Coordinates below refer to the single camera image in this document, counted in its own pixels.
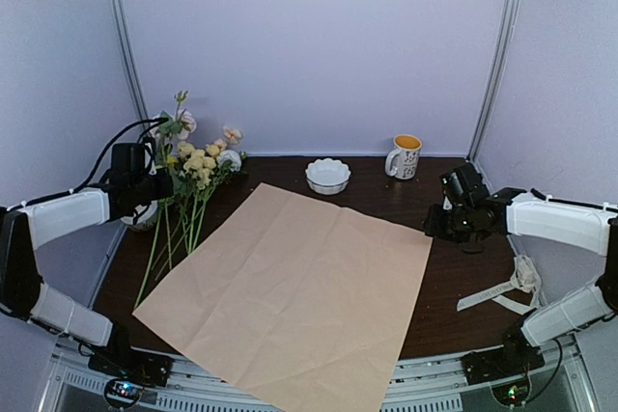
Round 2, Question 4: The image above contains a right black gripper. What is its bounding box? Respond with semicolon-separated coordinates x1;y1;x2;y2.
423;204;474;243

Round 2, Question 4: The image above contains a white patterned mug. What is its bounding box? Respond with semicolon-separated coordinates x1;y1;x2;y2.
384;134;422;180

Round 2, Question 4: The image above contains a peach flower stem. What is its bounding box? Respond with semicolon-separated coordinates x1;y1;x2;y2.
190;126;246;254

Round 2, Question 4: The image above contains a green and pink wrapping paper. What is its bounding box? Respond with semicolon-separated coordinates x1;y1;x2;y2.
132;181;434;412

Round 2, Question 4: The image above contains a cream yellow rose stem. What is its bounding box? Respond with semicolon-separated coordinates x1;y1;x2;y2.
163;140;221;254

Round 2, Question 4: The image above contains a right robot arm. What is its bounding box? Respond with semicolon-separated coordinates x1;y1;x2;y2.
424;163;617;375

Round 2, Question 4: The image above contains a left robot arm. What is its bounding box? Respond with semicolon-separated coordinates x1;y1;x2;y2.
1;138;172;377

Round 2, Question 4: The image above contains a small white tea bowl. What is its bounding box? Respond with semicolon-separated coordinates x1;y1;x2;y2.
121;201;158;232

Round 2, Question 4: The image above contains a white printed ribbon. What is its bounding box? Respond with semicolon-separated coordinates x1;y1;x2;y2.
456;255;542;316

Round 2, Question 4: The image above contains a white fluted dish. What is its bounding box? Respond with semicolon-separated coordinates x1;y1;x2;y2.
305;158;351;196

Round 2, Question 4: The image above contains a left black cable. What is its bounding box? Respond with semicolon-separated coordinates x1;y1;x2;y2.
71;115;175;191

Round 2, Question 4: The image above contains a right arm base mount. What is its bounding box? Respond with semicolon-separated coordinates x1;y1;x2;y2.
461;322;545;385

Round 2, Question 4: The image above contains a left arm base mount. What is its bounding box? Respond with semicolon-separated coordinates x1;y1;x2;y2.
84;324;173;387

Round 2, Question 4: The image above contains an aluminium front rail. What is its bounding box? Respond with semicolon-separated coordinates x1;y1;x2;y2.
35;336;600;411

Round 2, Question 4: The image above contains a left aluminium frame post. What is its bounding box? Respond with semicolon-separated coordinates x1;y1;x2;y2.
109;0;150;120

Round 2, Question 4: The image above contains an aluminium frame post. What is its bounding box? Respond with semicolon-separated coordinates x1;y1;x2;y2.
466;0;520;163
109;0;150;120

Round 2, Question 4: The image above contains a right aluminium frame post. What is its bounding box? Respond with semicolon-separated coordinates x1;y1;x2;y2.
466;0;520;163

